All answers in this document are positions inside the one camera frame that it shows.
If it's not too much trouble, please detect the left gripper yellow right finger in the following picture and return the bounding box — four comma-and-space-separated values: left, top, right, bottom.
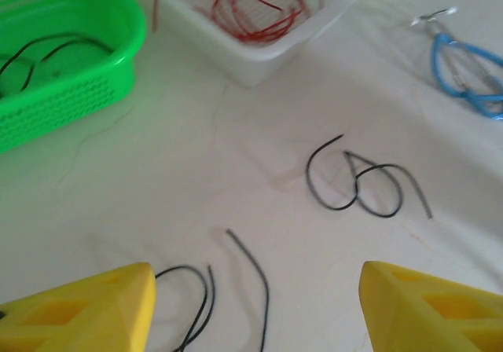
360, 260, 503, 352

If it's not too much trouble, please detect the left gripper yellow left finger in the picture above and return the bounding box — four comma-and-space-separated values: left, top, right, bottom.
0, 261, 157, 352

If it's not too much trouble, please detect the black wire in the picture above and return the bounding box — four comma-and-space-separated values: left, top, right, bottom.
344, 151, 433, 220
155, 264, 216, 352
39, 33, 113, 64
305, 134, 361, 211
0, 39, 39, 94
226, 229, 271, 352

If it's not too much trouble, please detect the red wire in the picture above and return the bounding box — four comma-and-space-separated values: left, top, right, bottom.
211, 0, 285, 43
243, 0, 312, 42

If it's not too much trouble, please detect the green plastic basket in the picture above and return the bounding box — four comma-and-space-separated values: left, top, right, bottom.
0, 0, 149, 156

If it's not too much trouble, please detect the blue stethoscope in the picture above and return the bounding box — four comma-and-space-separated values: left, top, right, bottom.
410, 5, 503, 122

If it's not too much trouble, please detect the white plastic basket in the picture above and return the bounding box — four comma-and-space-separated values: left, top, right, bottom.
129, 0, 384, 88

